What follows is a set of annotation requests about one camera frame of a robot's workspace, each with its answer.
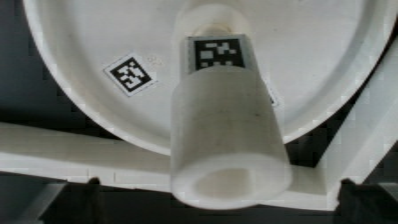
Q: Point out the white round table top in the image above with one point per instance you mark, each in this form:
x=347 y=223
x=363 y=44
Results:
x=109 y=41

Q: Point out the white cylindrical table leg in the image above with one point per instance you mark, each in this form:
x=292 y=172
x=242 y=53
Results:
x=230 y=165

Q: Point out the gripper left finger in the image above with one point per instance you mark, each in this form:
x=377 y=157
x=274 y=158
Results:
x=68 y=204

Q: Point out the white L-shaped fence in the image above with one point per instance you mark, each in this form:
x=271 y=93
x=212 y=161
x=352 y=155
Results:
x=73 y=157

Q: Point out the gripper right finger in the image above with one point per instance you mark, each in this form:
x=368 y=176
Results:
x=368 y=203

